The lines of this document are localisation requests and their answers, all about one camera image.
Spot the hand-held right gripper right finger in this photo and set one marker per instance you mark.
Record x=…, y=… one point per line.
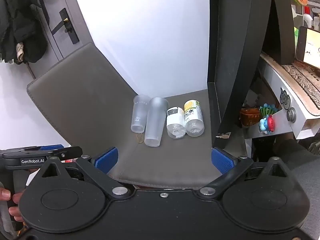
x=222, y=162

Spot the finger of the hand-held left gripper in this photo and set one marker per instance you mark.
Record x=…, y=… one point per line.
x=51, y=147
x=71, y=152

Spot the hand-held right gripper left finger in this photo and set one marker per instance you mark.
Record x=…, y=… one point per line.
x=106, y=160

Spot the short frosted plastic cup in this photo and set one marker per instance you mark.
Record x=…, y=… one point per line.
x=139, y=115

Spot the tall frosted plastic cup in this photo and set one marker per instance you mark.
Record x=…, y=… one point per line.
x=155, y=122

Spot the person's left hand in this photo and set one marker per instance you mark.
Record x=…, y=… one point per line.
x=14, y=198

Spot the tan rubber band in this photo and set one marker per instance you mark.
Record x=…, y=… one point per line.
x=140, y=138

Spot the yellow label plastic bottle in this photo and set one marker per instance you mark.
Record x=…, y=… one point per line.
x=193, y=120

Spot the brown woven basket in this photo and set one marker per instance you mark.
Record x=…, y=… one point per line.
x=250, y=117

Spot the blue and red toy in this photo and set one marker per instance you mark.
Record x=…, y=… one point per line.
x=267, y=125

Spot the white label plastic bottle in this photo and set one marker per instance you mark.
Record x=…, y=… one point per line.
x=175, y=122

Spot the green fan toy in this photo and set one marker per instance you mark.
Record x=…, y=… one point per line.
x=268, y=109

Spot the metal drawer knob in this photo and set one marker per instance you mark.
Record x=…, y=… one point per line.
x=291, y=115

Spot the patterned desk mat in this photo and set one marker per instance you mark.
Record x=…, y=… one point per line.
x=305, y=80

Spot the black open cardboard box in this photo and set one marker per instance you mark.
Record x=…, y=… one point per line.
x=232, y=42

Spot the black hanging jacket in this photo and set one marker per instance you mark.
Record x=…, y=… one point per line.
x=22, y=17

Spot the black flat panel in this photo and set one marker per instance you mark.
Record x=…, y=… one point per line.
x=280, y=30

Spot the lit phone screen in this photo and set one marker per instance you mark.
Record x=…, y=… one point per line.
x=310, y=46

